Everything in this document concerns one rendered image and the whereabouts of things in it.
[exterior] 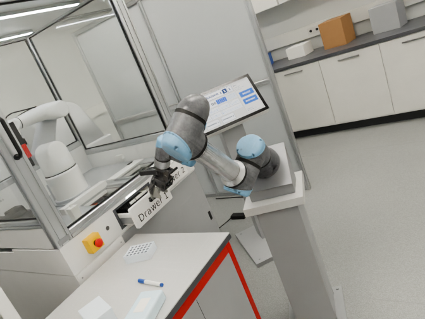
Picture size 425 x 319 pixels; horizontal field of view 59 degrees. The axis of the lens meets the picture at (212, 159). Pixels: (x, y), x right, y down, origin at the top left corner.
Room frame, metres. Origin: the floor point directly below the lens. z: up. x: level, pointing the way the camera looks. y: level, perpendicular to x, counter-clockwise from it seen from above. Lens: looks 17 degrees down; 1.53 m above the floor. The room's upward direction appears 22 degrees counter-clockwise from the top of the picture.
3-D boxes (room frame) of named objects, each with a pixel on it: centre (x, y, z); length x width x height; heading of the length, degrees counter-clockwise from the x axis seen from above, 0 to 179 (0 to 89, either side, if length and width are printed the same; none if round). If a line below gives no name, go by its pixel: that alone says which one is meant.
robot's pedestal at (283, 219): (1.66, -0.22, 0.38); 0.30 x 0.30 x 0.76; 71
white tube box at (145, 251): (1.52, 0.45, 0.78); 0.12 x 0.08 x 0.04; 70
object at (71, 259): (2.20, 0.81, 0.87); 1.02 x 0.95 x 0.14; 142
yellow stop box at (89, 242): (1.60, 0.64, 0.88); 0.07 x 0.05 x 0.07; 142
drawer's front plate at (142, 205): (1.80, 0.37, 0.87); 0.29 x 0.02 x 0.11; 142
